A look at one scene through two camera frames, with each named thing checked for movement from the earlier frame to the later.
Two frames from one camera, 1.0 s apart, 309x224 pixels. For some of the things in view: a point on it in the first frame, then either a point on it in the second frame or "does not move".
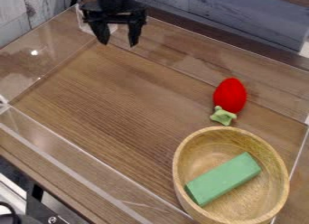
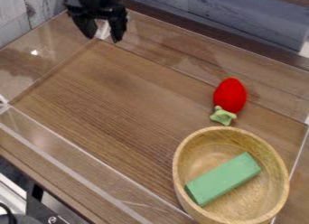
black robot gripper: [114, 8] to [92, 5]
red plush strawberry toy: [229, 98] does not move
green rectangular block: [223, 179] does not move
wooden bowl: [231, 177] does not move
